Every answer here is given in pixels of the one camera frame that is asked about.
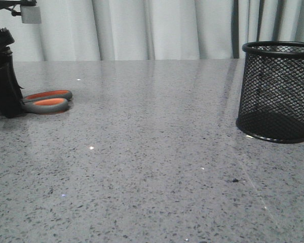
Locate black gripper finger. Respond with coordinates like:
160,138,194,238
0,54,23,118

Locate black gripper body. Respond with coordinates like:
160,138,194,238
0,1,37,67

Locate orange grey handled scissors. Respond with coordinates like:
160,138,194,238
21,90,73,114

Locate black mesh pen bucket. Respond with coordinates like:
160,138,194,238
236,41,304,143

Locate pale grey curtain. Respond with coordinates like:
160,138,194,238
0,1,304,61

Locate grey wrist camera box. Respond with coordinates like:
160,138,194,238
20,6,42,24

